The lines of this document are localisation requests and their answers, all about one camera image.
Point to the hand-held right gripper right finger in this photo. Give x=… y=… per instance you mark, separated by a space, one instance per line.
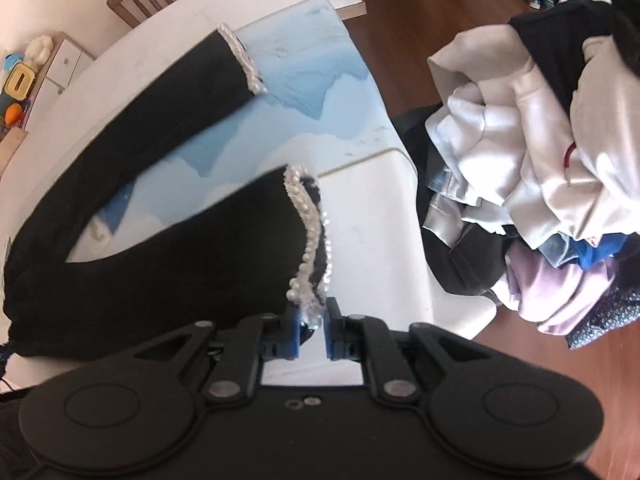
x=332 y=332

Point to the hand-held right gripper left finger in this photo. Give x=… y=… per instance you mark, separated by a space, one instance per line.
x=295 y=332

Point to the black pearl-cuffed sweater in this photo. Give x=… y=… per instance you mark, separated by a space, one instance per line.
x=225 y=240

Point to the dark grey garment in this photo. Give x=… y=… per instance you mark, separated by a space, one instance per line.
x=470 y=265

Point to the pink garment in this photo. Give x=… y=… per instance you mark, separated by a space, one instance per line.
x=545 y=290

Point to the blue printed tablecloth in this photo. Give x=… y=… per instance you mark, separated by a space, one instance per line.
x=310 y=85

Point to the white garment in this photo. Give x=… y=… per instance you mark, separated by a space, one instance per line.
x=490 y=125

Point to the dark speckled garment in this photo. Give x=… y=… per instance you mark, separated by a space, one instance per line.
x=607 y=320

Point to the blue garment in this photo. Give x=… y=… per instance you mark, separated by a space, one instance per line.
x=597 y=255

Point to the white drawer cabinet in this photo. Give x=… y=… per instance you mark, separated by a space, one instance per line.
x=62 y=72

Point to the orange toy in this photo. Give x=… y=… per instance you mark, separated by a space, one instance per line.
x=15 y=112

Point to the yellow teal toy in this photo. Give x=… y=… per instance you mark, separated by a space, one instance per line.
x=20 y=82

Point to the black garment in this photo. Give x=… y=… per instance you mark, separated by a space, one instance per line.
x=555 y=30

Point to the white plush toy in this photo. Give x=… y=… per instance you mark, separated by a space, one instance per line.
x=40 y=49

